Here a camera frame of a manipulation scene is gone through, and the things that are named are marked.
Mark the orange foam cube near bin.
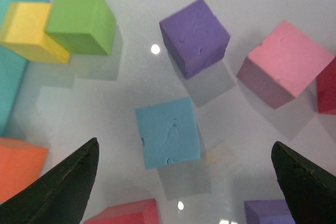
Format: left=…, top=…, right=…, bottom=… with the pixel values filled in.
left=1, top=137, right=49, bottom=202

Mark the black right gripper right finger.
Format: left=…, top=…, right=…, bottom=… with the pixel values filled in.
left=271, top=141, right=335, bottom=223

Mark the purple foam cube far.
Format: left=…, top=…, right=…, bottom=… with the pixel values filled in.
left=159, top=0, right=230, bottom=79

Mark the green foam cube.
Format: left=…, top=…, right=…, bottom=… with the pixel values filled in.
left=45, top=0, right=116, bottom=55

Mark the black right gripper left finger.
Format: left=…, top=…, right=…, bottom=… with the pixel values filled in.
left=1, top=138, right=99, bottom=223

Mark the turquoise plastic bin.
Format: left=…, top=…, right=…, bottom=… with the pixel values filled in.
left=1, top=0, right=47, bottom=136

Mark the red foam cube front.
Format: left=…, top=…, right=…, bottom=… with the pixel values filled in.
left=84, top=198, right=160, bottom=224

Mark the pink foam cube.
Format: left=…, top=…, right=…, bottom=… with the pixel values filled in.
left=237, top=20, right=334, bottom=109

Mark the dark red foam cube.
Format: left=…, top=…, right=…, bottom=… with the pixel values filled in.
left=317, top=58, right=336, bottom=115

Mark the yellow foam cube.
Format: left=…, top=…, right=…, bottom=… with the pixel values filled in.
left=1, top=2, right=70, bottom=64

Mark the purple foam cube near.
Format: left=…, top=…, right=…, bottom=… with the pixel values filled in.
left=244, top=199, right=295, bottom=224

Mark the light blue cube centre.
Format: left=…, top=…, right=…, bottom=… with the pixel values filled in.
left=135, top=97, right=201, bottom=170

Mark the purple foam cube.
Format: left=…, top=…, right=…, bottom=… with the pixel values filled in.
left=159, top=0, right=230, bottom=79
left=244, top=199, right=295, bottom=224

